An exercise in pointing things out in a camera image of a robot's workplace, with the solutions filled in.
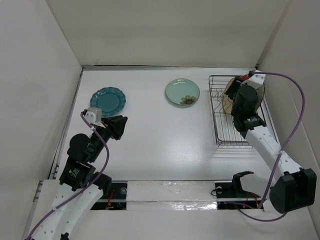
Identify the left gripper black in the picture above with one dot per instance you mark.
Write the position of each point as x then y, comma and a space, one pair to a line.
116, 124

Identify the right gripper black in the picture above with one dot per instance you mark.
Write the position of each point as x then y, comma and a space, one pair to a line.
234, 87

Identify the beige bird plate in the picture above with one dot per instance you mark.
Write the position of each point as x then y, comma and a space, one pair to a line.
227, 102

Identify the red plate blue flower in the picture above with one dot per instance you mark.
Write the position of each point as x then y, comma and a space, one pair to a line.
244, 77

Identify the grey tree plate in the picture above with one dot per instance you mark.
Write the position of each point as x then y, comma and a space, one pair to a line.
260, 91

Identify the light blue flower plate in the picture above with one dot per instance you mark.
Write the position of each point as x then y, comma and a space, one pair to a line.
182, 92

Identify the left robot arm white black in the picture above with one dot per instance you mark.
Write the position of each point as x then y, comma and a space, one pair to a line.
80, 184

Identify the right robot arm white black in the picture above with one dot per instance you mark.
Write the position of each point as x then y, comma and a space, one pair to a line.
289, 186

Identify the dark teal scalloped plate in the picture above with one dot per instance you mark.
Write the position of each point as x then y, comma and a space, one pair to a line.
110, 100

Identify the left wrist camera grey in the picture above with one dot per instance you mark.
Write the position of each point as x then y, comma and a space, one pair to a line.
93, 115

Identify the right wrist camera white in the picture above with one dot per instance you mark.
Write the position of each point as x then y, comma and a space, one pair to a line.
255, 79

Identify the black wire dish rack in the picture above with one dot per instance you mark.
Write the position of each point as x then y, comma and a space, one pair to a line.
225, 132

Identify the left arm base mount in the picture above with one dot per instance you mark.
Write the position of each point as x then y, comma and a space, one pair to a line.
116, 200

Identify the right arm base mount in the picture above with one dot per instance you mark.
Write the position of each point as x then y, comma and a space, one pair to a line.
231, 196

